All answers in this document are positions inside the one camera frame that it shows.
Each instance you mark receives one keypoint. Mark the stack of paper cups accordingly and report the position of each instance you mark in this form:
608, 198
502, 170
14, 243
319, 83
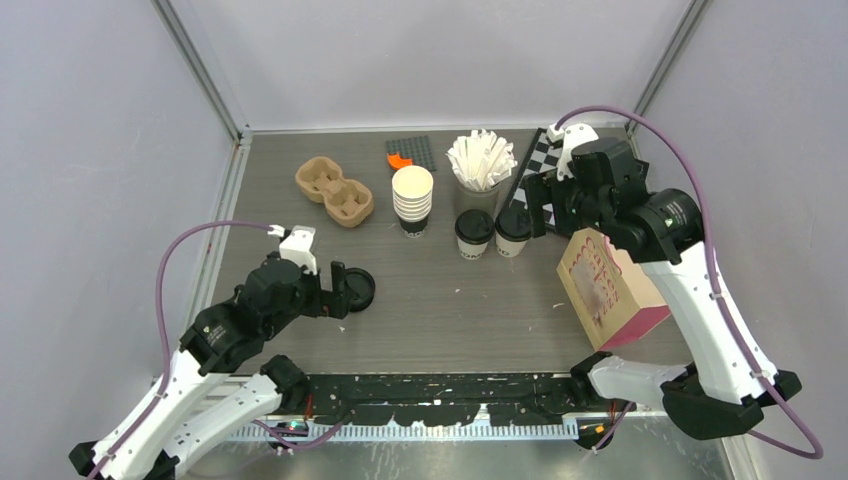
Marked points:
412, 191

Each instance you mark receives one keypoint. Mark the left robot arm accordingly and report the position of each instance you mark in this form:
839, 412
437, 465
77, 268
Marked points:
163, 436

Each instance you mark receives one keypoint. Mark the black white checkerboard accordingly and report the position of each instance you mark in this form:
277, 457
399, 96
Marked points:
539, 160

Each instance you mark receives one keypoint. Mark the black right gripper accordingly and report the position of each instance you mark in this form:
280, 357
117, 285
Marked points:
540, 190

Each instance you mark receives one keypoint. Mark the orange curved toy piece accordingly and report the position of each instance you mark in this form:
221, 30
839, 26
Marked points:
397, 161

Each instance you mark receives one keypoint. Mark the white paper coffee cup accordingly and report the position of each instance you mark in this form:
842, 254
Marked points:
507, 248

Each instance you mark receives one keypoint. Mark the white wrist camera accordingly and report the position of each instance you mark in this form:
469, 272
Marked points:
295, 245
570, 136

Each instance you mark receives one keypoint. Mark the stack of black cup lids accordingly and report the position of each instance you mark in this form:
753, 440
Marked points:
360, 288

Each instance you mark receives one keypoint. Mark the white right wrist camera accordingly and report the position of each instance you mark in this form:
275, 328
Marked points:
570, 136

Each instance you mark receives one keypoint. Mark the brown pulp cup carrier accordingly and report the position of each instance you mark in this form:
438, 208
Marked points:
347, 201

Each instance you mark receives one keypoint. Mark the yellow pink paper bag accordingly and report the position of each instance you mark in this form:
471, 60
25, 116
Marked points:
615, 301

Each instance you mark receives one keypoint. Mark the small dark mat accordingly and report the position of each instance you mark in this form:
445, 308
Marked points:
417, 148

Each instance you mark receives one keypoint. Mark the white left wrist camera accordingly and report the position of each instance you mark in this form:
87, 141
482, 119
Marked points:
295, 245

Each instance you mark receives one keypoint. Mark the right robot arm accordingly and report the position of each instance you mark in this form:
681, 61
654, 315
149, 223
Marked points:
724, 390

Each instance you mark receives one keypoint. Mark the white paper-wrapped straws bundle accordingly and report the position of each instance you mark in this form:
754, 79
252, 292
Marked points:
481, 160

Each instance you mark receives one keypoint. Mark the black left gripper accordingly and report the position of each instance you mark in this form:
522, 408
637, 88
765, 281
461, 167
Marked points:
340, 298

